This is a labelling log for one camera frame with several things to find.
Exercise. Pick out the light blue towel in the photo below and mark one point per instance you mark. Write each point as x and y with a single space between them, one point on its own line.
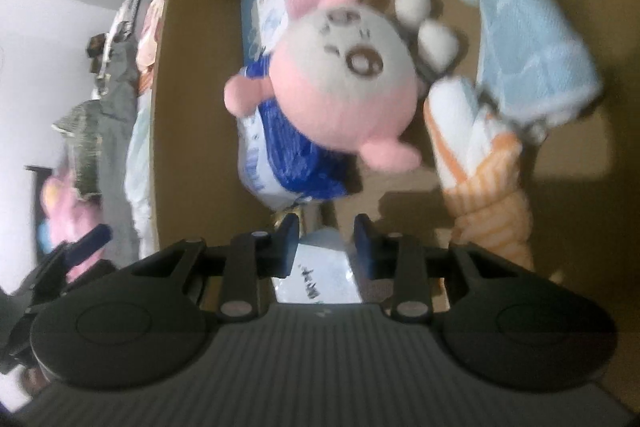
525 32

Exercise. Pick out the orange striped cloth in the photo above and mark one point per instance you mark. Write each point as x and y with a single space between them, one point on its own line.
495 207

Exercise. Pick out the pink plush toy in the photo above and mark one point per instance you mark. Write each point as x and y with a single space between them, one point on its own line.
340 107

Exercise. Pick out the green floral pillow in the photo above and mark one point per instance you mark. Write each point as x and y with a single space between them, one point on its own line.
82 147

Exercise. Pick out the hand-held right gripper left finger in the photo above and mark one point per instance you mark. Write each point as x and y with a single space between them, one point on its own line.
287 252

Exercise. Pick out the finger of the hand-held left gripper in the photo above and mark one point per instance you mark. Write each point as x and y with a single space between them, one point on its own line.
90 242

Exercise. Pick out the blue and white wipes packet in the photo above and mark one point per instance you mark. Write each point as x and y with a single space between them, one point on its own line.
300 172

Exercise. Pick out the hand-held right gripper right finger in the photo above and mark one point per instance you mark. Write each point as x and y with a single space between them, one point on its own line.
364 252

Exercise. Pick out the brown cardboard box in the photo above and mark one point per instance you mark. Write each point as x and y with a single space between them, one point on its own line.
200 107

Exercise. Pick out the grey quilt with yellow prints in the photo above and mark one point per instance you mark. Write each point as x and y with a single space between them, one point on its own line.
117 132

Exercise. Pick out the pink quilt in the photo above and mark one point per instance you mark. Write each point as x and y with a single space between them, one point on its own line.
62 212

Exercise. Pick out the white plastic bag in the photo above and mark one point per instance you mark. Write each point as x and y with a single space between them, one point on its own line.
140 167

